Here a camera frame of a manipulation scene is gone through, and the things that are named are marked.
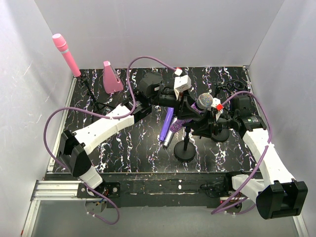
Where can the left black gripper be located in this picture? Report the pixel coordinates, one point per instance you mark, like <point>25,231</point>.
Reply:
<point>182,103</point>

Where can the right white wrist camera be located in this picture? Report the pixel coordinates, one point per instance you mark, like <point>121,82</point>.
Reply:
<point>217,105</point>

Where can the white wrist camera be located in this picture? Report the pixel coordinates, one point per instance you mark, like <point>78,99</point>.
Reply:
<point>217,105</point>
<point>182,82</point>

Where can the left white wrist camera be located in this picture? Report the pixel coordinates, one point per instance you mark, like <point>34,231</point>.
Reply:
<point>182,82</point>

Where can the glitter purple microphone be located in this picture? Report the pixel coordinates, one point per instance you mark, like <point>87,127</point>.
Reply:
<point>203,102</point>

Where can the black tripod stand with ring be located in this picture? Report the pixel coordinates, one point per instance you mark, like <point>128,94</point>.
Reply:
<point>223,90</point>

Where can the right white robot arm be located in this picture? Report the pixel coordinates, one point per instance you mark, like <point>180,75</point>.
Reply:
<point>273,189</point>

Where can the black round-base stand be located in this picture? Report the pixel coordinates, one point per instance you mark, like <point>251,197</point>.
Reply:
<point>185,151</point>
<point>221,136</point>

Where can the black tripod mic stand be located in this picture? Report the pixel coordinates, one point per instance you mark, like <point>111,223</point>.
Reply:
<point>98,107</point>

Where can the pink microphone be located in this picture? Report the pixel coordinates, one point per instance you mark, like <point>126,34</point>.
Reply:
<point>62,46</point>

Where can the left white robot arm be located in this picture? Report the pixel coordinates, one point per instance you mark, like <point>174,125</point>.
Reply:
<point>75,147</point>

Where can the silver microphone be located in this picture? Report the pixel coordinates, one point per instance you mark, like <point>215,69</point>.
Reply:
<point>169,135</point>

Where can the pink metronome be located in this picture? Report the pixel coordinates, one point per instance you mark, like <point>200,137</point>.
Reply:
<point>111,80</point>

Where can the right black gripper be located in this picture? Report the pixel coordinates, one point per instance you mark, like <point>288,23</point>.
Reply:
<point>212,122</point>

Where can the left aluminium rail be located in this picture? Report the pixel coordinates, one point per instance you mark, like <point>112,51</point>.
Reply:
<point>50,190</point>

